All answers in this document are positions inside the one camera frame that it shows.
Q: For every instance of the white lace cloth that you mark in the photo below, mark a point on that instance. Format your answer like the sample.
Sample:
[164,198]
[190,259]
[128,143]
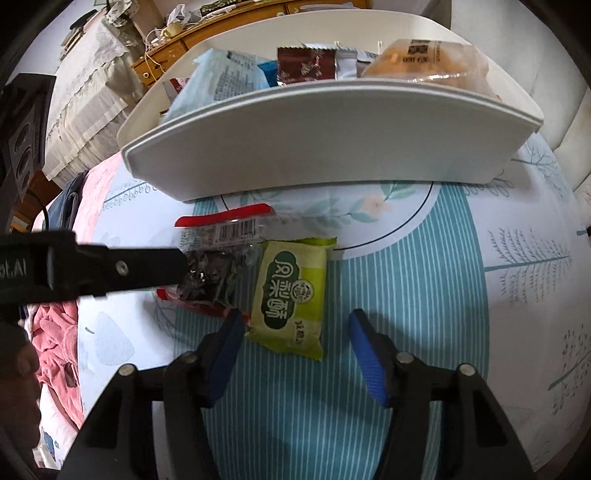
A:
[83,92]

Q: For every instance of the wooden desk with drawers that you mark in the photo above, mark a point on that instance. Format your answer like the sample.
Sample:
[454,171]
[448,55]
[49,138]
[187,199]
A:
[161,60]

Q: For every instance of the person's left forearm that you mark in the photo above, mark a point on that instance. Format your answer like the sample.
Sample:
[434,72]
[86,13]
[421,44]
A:
[18,406]

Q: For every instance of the white floral sheet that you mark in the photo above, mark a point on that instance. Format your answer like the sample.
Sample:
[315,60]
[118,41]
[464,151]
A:
[572,129]

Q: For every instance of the pink blanket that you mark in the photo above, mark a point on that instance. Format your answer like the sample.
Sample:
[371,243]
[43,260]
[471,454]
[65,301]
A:
[55,332]

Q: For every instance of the red white snack packet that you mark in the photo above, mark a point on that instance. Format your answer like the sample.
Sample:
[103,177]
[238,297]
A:
[178,86]

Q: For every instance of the grey blue bag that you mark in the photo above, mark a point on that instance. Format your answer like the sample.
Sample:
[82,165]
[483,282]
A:
[69,203]

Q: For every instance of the pile of desk clutter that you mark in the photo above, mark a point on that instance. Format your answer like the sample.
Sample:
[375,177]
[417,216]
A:
[124,14]

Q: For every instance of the golden pastry clear packet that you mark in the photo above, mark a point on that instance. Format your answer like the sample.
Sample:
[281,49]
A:
[415,60]

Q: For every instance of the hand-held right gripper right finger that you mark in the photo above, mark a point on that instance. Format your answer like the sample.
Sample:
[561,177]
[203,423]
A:
[369,355]

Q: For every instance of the white plastic tray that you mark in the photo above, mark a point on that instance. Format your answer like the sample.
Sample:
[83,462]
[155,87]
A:
[323,138]

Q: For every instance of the silver snack packet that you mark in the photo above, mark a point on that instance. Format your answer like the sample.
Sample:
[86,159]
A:
[346,64]

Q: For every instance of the dark snack packet red trim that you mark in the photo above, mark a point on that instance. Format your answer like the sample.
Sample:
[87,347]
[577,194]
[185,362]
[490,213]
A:
[217,272]

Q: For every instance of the light blue snack packet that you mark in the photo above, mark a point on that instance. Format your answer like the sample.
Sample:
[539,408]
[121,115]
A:
[221,78]

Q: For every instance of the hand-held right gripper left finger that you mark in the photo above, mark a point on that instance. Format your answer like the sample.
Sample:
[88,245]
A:
[226,360]

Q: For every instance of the green pastry packet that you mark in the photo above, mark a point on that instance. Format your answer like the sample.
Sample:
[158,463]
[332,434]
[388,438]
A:
[286,295]

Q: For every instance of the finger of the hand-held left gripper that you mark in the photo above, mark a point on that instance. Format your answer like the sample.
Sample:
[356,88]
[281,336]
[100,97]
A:
[138,267]

